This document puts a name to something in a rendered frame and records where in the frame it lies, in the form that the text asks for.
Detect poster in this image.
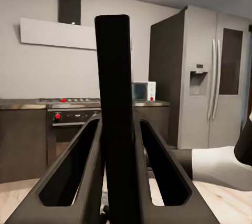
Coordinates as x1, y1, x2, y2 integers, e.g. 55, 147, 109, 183
94, 15, 135, 224

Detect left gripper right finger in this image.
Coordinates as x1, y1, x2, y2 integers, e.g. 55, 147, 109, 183
133, 112, 220, 224

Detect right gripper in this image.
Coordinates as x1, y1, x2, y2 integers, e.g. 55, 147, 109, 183
99, 206, 110, 224

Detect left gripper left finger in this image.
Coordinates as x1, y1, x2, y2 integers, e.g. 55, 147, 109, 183
4, 113, 106, 224

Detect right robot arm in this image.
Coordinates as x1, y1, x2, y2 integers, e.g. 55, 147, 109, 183
99, 114, 252, 224

